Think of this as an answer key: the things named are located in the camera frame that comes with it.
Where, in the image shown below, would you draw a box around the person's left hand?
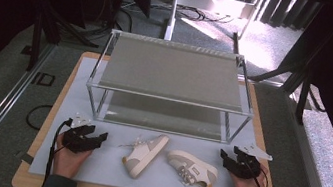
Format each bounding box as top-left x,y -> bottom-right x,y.
50,133 -> 95,182

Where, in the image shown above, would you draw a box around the black tripod stand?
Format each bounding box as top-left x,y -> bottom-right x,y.
241,52 -> 316,127
23,1 -> 104,83

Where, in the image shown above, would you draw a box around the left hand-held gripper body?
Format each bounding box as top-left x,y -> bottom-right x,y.
60,111 -> 100,157

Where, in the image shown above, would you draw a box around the white metal stand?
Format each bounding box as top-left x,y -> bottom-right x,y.
162,0 -> 261,55

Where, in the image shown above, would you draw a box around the black floor cables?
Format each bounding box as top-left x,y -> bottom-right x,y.
173,3 -> 236,28

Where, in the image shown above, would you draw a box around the black cable loop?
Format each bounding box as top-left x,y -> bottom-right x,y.
23,101 -> 54,133

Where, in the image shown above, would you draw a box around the metal two-tier shoe rack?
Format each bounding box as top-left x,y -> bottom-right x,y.
80,26 -> 265,148

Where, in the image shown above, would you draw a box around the beige grey sneaker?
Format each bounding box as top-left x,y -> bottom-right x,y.
113,127 -> 171,184
162,148 -> 222,187

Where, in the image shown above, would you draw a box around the black floor socket frame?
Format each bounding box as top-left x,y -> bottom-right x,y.
30,70 -> 57,88

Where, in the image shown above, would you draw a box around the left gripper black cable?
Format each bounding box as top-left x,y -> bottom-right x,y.
37,114 -> 74,187

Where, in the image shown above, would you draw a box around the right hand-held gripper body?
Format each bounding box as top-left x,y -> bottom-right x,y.
230,141 -> 275,184

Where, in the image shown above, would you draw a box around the white table mat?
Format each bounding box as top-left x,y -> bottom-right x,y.
27,50 -> 287,187

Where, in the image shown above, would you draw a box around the black mat strap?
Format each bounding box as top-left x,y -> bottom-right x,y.
13,149 -> 36,165

